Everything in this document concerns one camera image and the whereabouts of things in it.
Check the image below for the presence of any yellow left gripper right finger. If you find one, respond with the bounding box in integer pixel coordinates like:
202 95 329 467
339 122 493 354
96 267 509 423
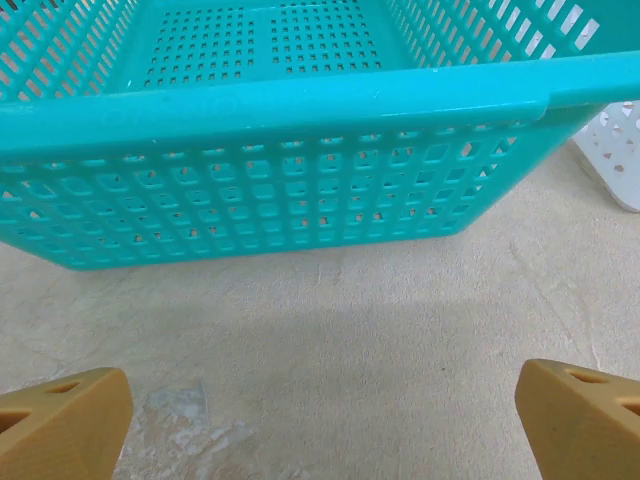
514 358 640 480

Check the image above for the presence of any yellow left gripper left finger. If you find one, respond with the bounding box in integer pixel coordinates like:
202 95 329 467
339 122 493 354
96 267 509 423
0 367 134 480

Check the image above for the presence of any white plastic basket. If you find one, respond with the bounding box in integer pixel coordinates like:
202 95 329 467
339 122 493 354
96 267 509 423
494 0 640 214

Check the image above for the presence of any teal plastic basket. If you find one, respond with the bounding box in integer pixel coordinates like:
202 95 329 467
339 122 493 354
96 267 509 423
0 0 640 273

